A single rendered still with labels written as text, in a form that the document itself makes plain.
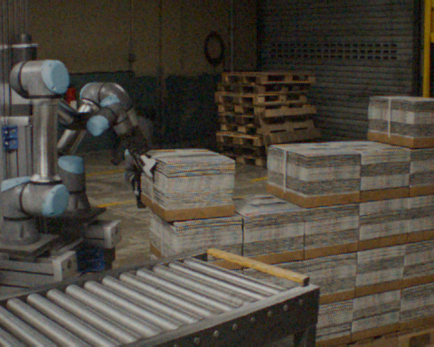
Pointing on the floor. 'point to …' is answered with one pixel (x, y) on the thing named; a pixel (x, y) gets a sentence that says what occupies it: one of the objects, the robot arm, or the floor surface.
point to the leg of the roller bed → (306, 337)
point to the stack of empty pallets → (245, 117)
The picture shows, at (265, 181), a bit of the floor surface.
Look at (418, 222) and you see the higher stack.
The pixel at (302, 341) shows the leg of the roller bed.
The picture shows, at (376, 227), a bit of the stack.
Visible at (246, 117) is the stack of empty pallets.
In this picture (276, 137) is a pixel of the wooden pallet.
